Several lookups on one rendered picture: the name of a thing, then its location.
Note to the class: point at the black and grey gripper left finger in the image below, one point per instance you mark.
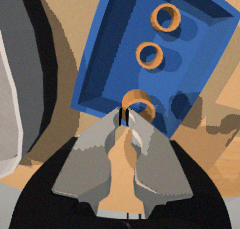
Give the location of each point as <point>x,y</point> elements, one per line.
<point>80,171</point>

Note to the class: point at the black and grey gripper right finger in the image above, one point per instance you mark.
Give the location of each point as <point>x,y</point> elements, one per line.
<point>166,174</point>

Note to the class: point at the bronze bushing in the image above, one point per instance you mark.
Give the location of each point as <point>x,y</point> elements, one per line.
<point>157,60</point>
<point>138,95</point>
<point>175,17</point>

